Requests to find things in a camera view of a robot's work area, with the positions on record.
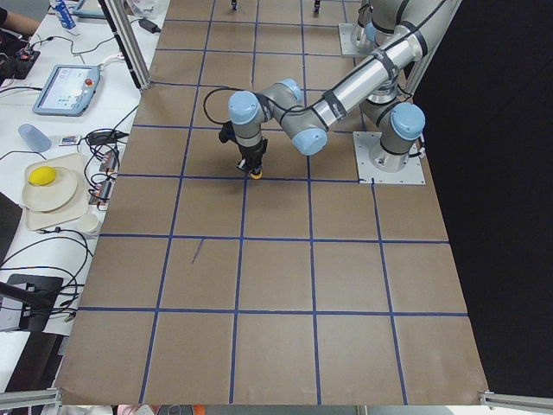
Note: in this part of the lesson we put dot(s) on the cream tray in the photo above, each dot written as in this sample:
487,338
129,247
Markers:
74,209

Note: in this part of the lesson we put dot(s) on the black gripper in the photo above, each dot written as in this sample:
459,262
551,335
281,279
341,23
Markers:
252,152

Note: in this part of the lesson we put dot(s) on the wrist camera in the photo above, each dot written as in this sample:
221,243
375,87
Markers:
227,134

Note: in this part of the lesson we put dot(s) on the black power adapter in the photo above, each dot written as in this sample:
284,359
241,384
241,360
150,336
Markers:
149,26

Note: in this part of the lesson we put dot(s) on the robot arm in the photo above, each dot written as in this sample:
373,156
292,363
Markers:
307,127
385,15

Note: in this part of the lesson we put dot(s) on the white paper cup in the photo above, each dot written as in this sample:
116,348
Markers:
90,225

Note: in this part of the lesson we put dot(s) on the aluminium frame post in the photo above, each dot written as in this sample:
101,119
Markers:
121,28

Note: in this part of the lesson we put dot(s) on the black monitor stand base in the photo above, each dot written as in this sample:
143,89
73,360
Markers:
27,302

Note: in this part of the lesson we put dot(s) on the cream plate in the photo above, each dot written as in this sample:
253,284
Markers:
54,195

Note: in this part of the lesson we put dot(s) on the yellow lemon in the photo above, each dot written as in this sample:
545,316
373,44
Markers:
42,176

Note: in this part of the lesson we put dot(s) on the left teach pendant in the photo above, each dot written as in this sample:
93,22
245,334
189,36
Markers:
68,91

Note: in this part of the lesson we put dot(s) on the translucent plastic cup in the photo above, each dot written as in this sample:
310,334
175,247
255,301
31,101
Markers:
35,139

